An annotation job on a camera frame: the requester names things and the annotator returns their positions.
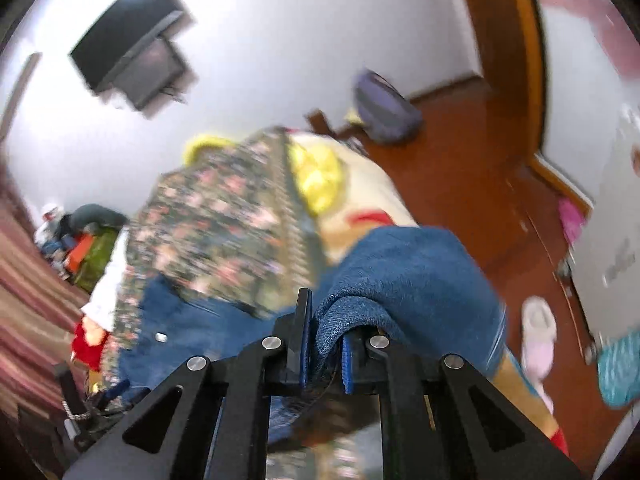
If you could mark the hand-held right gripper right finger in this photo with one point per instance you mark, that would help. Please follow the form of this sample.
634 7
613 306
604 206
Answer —
351 365

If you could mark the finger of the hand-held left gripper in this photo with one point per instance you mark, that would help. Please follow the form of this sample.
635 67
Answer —
112 394

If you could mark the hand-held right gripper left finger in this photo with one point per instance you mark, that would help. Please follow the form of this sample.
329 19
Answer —
306 355

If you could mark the blue denim jeans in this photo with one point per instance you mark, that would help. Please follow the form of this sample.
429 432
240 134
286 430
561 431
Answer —
415 270

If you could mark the red cloth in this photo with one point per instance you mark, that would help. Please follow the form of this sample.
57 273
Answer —
90 347

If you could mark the white garment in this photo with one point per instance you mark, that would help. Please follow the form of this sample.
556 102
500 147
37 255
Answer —
107 295

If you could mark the striped pink curtain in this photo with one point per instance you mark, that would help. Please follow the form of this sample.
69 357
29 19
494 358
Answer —
30 285

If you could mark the green cloth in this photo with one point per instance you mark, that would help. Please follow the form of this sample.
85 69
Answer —
100 260

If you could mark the orange cloth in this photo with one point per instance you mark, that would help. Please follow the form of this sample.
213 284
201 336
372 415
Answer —
80 255

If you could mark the dark floral blanket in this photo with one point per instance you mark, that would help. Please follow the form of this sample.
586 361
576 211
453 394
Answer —
215 210

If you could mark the dark grey cloth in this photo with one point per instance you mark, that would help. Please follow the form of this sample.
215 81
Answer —
95 215

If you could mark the pink slipper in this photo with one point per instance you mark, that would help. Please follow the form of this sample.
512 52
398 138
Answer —
539 330

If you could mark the brown wooden chair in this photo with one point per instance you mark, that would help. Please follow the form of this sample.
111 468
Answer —
330 127

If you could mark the purple backpack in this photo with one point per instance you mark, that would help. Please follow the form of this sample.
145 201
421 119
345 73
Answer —
387 110

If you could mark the pink bag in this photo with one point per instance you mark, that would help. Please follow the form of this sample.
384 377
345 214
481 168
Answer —
570 220

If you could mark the teal patterned cloth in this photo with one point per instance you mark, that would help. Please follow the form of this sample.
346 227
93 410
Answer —
620 375

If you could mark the white cabinet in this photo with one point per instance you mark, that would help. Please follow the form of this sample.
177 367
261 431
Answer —
610 240

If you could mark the wooden door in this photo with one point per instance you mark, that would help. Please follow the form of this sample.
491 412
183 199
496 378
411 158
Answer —
500 50

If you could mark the black wall television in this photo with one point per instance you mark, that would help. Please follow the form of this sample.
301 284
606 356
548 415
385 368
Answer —
125 55

